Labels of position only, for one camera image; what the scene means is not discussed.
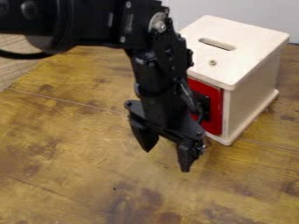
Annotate white wooden drawer cabinet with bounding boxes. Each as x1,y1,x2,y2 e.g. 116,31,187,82
182,15,290,145

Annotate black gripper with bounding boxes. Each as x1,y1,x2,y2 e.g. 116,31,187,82
126,87,206,172

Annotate red wooden drawer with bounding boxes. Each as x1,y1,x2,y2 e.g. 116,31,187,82
188,78,223,136

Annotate black metal drawer handle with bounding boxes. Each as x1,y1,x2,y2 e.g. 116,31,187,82
194,92,211,123

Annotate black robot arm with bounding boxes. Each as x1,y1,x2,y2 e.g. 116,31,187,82
0,0,206,172

